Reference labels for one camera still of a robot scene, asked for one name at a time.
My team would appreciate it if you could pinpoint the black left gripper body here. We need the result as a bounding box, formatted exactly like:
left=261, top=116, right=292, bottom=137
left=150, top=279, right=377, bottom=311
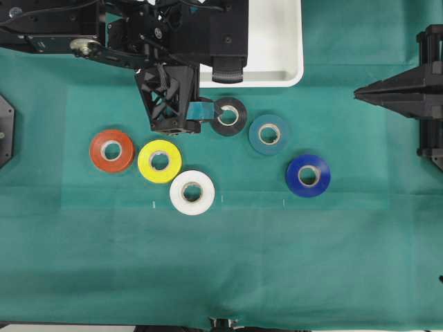
left=104, top=1, right=248, bottom=83

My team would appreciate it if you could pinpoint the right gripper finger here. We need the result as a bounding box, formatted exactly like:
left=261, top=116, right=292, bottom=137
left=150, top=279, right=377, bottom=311
left=356, top=93, right=433, bottom=120
left=354, top=64, right=433, bottom=95

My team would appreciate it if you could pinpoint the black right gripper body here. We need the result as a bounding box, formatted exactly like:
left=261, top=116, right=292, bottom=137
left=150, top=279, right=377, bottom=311
left=416, top=24, right=442, bottom=163

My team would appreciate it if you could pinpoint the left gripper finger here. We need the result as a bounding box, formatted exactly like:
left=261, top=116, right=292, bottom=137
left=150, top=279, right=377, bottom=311
left=135, top=64, right=201, bottom=134
left=186, top=100, right=215, bottom=121

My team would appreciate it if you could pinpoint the black tape roll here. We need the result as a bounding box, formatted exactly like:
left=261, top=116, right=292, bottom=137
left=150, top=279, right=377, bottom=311
left=210, top=98, right=247, bottom=137

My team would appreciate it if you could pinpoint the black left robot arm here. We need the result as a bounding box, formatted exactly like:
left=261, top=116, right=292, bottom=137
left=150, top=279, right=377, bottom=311
left=1, top=1, right=248, bottom=136

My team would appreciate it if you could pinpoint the yellow tape roll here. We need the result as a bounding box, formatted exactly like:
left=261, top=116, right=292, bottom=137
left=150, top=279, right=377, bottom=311
left=137, top=140, right=182, bottom=184

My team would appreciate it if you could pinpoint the white plastic case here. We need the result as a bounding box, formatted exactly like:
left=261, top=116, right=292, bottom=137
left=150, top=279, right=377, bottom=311
left=200, top=0, right=304, bottom=88

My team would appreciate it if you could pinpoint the teal green tape roll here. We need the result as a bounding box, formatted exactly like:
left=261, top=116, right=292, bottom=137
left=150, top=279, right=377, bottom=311
left=248, top=114, right=289, bottom=156

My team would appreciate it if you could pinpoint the red tape roll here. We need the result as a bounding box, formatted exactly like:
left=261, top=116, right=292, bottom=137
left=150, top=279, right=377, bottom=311
left=89, top=129, right=135, bottom=174

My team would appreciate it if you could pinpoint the white tape roll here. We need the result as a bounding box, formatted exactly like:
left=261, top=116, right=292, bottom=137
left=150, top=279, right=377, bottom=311
left=170, top=170, right=215, bottom=216

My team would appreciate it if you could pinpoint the blue tape roll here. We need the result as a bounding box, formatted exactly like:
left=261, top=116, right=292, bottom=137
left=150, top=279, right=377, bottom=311
left=285, top=154, right=331, bottom=198

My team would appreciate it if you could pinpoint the green table cloth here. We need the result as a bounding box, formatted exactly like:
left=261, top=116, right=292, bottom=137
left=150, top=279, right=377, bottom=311
left=1, top=1, right=442, bottom=330

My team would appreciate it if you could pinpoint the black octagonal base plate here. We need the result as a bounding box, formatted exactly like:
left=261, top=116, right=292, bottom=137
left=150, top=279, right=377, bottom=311
left=0, top=95, right=15, bottom=168

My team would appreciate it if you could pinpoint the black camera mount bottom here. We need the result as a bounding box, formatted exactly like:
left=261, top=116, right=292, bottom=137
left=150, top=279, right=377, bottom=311
left=209, top=317, right=244, bottom=332

